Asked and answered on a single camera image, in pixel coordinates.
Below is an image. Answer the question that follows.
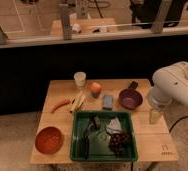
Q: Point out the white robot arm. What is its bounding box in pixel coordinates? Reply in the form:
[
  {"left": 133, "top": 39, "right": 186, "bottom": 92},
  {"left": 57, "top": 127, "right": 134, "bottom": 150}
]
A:
[{"left": 147, "top": 61, "right": 188, "bottom": 124}]

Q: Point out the blue eraser block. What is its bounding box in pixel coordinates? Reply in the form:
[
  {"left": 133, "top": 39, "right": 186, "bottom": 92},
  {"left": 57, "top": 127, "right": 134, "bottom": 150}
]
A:
[{"left": 102, "top": 95, "right": 113, "bottom": 110}]

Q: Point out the white paper cup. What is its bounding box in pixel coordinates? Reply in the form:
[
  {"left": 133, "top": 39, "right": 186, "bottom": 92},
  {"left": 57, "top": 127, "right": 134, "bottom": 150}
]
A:
[{"left": 74, "top": 72, "right": 86, "bottom": 88}]

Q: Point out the purple bowl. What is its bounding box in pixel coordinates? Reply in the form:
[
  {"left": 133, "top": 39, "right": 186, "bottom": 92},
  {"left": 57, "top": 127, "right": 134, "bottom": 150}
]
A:
[{"left": 119, "top": 89, "right": 143, "bottom": 110}]

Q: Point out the black small object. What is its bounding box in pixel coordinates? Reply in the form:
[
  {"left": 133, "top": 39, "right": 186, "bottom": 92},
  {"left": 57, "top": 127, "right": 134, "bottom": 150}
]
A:
[{"left": 128, "top": 81, "right": 138, "bottom": 90}]

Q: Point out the grey crumpled cloth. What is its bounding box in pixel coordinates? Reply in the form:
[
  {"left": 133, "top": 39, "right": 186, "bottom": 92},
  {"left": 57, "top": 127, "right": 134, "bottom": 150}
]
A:
[{"left": 106, "top": 118, "right": 122, "bottom": 134}]

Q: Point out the purple grape bunch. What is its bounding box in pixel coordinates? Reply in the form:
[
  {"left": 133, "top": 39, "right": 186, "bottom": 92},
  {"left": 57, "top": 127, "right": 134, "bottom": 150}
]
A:
[{"left": 109, "top": 132, "right": 130, "bottom": 156}]

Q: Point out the dark small block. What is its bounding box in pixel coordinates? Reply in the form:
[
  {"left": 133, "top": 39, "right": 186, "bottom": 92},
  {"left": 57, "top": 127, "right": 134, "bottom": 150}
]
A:
[{"left": 93, "top": 116, "right": 100, "bottom": 129}]

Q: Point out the orange ball on stand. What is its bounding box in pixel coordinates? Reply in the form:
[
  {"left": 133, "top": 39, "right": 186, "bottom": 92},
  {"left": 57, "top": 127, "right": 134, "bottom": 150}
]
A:
[{"left": 90, "top": 82, "right": 101, "bottom": 98}]

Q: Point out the green plastic tray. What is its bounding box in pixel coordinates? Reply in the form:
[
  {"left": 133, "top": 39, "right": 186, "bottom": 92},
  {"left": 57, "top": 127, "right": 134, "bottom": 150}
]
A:
[{"left": 70, "top": 111, "right": 138, "bottom": 162}]

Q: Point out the yellow corn cob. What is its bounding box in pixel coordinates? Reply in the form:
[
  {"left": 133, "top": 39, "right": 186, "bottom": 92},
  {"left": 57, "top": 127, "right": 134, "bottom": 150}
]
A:
[{"left": 70, "top": 91, "right": 85, "bottom": 113}]

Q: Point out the wooden table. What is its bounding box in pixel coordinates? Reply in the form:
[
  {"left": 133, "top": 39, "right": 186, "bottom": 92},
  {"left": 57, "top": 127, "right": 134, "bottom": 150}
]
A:
[{"left": 30, "top": 79, "right": 179, "bottom": 164}]

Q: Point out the orange carrot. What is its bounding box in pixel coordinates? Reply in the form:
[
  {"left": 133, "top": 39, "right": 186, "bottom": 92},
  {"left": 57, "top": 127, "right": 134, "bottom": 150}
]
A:
[{"left": 50, "top": 99, "right": 70, "bottom": 113}]

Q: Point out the orange plastic bowl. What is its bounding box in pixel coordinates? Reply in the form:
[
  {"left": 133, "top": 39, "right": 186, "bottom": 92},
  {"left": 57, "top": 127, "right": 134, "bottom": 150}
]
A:
[{"left": 35, "top": 127, "right": 64, "bottom": 155}]

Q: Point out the black cable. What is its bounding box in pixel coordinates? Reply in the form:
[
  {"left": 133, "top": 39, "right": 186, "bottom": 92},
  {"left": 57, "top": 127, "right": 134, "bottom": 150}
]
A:
[{"left": 168, "top": 115, "right": 188, "bottom": 133}]

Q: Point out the black handled tool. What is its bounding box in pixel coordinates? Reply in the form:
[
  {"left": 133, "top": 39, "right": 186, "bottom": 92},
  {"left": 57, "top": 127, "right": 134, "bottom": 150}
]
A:
[{"left": 83, "top": 118, "right": 94, "bottom": 159}]

